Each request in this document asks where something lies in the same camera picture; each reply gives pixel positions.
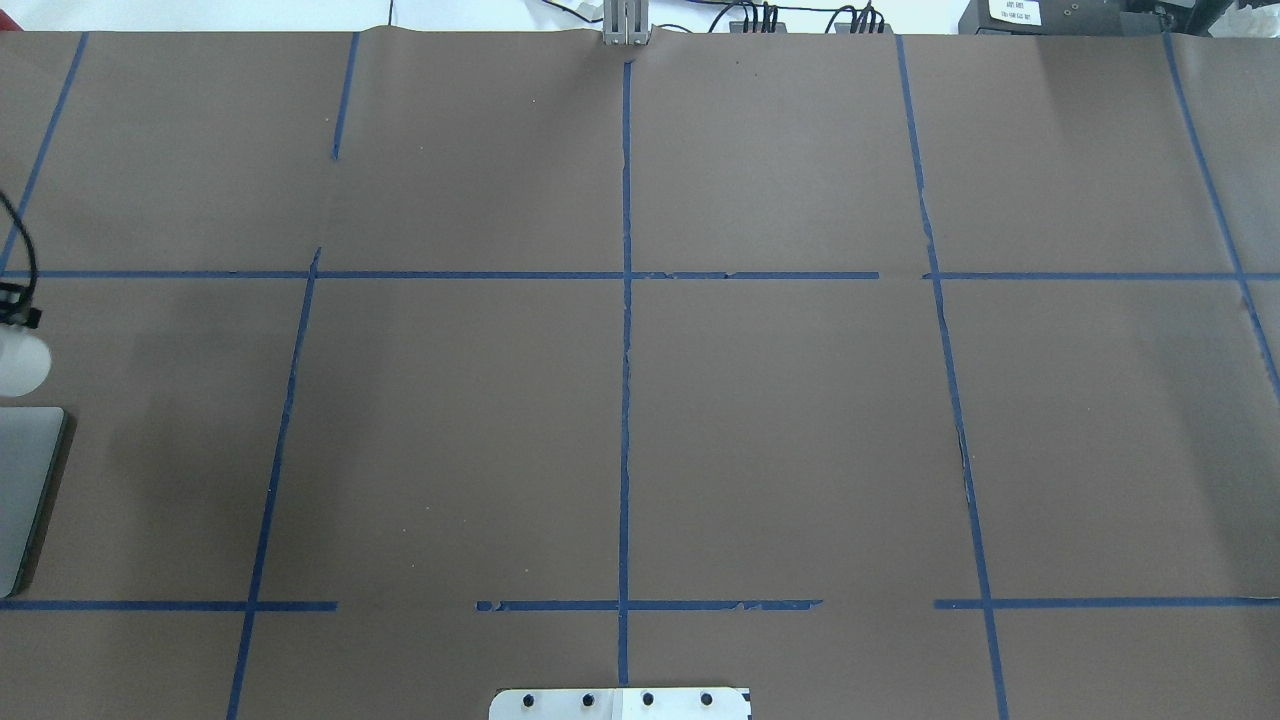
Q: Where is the grey closed laptop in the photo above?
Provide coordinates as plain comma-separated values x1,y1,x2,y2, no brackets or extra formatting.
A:
1,407,68,600

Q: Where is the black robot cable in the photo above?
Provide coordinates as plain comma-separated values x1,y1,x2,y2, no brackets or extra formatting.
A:
0,190,38,301

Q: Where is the white metal base plate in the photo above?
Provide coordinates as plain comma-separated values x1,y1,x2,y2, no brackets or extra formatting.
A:
488,687,753,719

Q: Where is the black device with label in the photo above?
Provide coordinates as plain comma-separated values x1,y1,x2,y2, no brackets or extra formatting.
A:
957,1,1188,37

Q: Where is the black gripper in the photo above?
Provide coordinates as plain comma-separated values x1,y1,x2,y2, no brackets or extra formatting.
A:
0,283,42,331

